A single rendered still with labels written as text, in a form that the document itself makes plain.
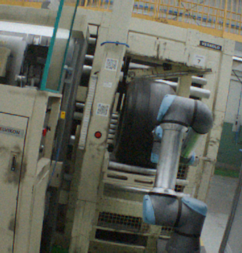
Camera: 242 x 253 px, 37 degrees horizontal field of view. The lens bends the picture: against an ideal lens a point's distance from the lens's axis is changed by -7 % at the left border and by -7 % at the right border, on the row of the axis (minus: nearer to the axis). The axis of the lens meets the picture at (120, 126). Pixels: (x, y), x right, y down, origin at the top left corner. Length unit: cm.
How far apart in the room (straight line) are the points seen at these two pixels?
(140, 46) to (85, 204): 115
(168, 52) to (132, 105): 64
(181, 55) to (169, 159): 136
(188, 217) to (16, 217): 75
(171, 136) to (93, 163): 100
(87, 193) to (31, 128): 96
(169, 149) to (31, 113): 59
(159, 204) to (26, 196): 58
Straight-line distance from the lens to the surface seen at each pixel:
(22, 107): 163
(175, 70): 287
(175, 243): 155
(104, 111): 241
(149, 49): 272
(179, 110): 154
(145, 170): 238
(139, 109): 223
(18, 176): 166
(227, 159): 1175
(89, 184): 247
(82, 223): 254
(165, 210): 148
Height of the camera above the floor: 126
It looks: 3 degrees down
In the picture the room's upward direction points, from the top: 11 degrees clockwise
